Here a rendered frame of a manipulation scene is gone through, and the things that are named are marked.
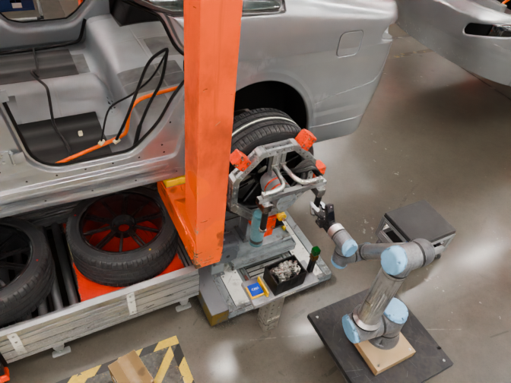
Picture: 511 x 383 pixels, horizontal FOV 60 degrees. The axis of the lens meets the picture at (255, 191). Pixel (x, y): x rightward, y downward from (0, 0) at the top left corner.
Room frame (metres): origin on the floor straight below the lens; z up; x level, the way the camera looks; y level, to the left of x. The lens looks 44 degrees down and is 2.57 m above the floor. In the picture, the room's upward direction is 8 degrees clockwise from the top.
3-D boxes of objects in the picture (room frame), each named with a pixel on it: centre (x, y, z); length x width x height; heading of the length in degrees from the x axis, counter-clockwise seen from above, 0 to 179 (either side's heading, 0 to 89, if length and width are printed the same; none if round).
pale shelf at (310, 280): (1.50, -0.22, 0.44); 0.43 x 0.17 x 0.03; 123
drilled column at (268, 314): (1.48, -0.20, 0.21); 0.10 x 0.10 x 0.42; 33
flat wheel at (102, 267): (1.74, 0.78, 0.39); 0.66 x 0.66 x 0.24
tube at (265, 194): (1.74, -0.07, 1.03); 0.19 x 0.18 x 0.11; 33
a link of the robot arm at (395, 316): (1.32, -0.81, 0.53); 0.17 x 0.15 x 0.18; 115
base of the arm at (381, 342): (1.32, -0.82, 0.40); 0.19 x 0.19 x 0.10
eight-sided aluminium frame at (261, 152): (1.90, -0.08, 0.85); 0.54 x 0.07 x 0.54; 123
